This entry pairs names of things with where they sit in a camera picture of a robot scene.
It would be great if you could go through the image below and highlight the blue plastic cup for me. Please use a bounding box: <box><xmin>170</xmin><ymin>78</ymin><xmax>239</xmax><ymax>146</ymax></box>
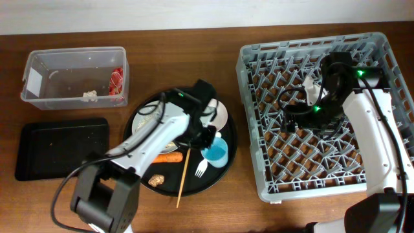
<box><xmin>201</xmin><ymin>137</ymin><xmax>228</xmax><ymax>168</ymax></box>

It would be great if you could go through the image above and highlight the pink bowl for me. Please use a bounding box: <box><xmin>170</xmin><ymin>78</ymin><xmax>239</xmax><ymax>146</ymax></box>
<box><xmin>200</xmin><ymin>99</ymin><xmax>228</xmax><ymax>131</ymax></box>

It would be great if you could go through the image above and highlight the cream plastic cup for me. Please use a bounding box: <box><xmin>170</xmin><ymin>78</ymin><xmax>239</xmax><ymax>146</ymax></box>
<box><xmin>302</xmin><ymin>75</ymin><xmax>328</xmax><ymax>106</ymax></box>

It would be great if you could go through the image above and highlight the grey plate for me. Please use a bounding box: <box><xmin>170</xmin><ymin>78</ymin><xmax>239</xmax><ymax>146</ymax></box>
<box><xmin>131</xmin><ymin>100</ymin><xmax>178</xmax><ymax>154</ymax></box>

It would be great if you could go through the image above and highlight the red snack wrapper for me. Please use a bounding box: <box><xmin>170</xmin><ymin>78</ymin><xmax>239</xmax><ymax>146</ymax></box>
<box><xmin>109</xmin><ymin>68</ymin><xmax>124</xmax><ymax>96</ymax></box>

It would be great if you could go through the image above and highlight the white paper ball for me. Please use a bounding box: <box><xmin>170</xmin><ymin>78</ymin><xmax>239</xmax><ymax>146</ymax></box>
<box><xmin>82</xmin><ymin>90</ymin><xmax>98</xmax><ymax>102</ymax></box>

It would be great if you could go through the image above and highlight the food scraps pile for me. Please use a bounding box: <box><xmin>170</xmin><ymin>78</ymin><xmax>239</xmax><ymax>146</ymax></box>
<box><xmin>136</xmin><ymin>113</ymin><xmax>156</xmax><ymax>128</ymax></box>

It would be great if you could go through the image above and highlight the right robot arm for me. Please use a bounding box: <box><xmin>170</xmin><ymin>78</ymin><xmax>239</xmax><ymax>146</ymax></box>
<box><xmin>280</xmin><ymin>52</ymin><xmax>413</xmax><ymax>232</ymax></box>

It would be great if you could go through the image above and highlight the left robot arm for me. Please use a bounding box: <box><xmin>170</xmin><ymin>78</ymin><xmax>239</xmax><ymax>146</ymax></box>
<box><xmin>70</xmin><ymin>80</ymin><xmax>217</xmax><ymax>232</ymax></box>

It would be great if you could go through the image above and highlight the grey dishwasher rack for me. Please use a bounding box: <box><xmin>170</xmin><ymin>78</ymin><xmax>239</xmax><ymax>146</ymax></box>
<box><xmin>236</xmin><ymin>32</ymin><xmax>413</xmax><ymax>204</ymax></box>

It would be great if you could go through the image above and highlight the clear plastic waste bin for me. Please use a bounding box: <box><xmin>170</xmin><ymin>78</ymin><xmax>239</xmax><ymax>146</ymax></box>
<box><xmin>20</xmin><ymin>47</ymin><xmax>129</xmax><ymax>110</ymax></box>

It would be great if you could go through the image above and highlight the wooden chopstick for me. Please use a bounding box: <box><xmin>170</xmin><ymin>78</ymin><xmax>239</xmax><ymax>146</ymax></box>
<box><xmin>176</xmin><ymin>148</ymin><xmax>191</xmax><ymax>208</ymax></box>

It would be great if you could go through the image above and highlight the white plastic fork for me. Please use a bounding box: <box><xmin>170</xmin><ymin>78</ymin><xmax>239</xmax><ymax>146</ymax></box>
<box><xmin>195</xmin><ymin>159</ymin><xmax>208</xmax><ymax>178</ymax></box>

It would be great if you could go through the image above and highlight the round black serving tray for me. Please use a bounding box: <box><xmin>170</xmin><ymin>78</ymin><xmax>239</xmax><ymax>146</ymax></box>
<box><xmin>122</xmin><ymin>87</ymin><xmax>237</xmax><ymax>197</ymax></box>

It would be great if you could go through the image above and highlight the orange carrot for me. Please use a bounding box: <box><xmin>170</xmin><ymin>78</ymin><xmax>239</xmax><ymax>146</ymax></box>
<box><xmin>153</xmin><ymin>151</ymin><xmax>183</xmax><ymax>164</ymax></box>

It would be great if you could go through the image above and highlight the ginger root piece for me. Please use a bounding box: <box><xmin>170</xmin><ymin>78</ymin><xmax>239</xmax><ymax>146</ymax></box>
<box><xmin>148</xmin><ymin>174</ymin><xmax>165</xmax><ymax>188</ymax></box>

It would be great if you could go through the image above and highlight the black rectangular tray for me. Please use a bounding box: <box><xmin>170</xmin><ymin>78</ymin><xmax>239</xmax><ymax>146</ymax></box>
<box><xmin>15</xmin><ymin>118</ymin><xmax>109</xmax><ymax>181</ymax></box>

